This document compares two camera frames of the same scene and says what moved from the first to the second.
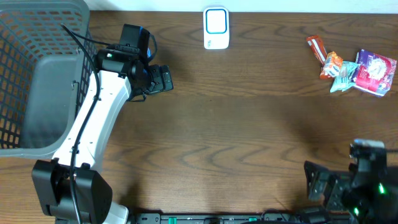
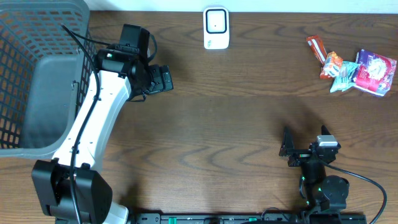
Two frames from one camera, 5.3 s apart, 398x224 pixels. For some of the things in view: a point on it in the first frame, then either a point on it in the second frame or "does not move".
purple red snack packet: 374,72 does not move
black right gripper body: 327,185 -> 302,154
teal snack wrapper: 343,81 does not move
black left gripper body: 165,78 does not move
